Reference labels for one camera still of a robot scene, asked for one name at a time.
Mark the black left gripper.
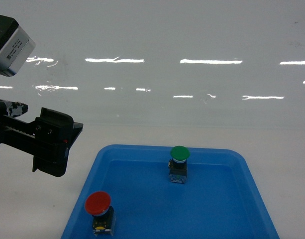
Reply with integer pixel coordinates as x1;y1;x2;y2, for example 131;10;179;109
0;100;83;177

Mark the red mushroom push button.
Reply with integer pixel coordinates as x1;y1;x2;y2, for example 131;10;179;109
84;191;116;236

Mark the green mushroom push button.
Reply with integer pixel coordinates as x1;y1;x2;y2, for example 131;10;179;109
168;145;190;184

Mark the blue plastic tray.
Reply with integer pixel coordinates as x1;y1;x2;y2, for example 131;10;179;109
62;145;278;239

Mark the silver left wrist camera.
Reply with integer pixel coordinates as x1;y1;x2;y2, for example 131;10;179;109
0;15;36;77

